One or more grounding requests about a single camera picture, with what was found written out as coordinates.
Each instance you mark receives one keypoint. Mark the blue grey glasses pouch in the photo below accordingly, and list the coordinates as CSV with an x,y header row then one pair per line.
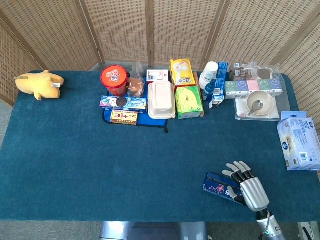
x,y
217,186

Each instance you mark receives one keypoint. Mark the row of pastel boxes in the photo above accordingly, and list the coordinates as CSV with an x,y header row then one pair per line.
x,y
252,86

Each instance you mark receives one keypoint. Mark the clear bag brown chocolates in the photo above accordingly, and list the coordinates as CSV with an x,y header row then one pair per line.
x,y
240,73

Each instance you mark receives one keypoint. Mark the white plastic bottle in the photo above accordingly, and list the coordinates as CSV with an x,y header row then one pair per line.
x,y
208,72

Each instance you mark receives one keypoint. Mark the blue white wet wipes pack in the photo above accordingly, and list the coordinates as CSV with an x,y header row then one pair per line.
x,y
298,142

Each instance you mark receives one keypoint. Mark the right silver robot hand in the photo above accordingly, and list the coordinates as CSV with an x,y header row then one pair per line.
x,y
253,192

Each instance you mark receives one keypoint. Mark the light blue card package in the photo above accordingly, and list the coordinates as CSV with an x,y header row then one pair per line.
x,y
293,115

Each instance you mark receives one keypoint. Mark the beige lunch box container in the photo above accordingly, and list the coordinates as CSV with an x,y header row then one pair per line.
x,y
161,98

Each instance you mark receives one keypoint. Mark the beige bowl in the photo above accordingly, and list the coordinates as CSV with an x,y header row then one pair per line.
x,y
265,100

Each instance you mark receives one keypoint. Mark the teal carpet table cover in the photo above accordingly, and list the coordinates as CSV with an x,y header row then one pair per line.
x,y
75,150

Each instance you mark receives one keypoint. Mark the red instant noodle bucket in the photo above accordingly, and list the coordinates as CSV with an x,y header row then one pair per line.
x,y
113,77

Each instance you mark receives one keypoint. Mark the green tissue pack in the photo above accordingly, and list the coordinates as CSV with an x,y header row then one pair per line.
x,y
188,101

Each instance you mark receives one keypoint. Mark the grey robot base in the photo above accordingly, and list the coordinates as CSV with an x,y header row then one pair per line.
x,y
155,231

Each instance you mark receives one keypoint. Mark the clear zip bag white cloth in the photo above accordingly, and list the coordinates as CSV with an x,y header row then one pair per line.
x,y
241,107

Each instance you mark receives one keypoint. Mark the grey spoon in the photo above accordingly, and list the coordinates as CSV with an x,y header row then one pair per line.
x,y
257,104

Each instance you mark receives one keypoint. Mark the yellow plush toy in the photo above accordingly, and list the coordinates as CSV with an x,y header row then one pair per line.
x,y
42,86

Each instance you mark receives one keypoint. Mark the yellow Lipton tea box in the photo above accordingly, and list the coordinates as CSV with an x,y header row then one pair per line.
x,y
181,72

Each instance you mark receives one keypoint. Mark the blue spray bottle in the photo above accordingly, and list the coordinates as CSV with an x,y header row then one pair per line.
x,y
208,88

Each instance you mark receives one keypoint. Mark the small white red box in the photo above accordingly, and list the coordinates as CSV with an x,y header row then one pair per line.
x,y
157,75

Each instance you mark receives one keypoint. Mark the bread in clear bag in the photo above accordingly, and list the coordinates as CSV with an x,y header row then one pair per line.
x,y
135,86

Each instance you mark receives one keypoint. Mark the clear bag with mirror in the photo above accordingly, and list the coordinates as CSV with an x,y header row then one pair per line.
x,y
263,73

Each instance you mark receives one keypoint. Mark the blue Oreo cookie box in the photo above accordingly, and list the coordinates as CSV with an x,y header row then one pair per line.
x,y
122,102

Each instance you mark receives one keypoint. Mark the yellow red small box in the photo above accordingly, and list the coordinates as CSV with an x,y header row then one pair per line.
x,y
123,117

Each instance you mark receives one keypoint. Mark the wicker folding screen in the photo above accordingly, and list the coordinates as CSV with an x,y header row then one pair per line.
x,y
120,30

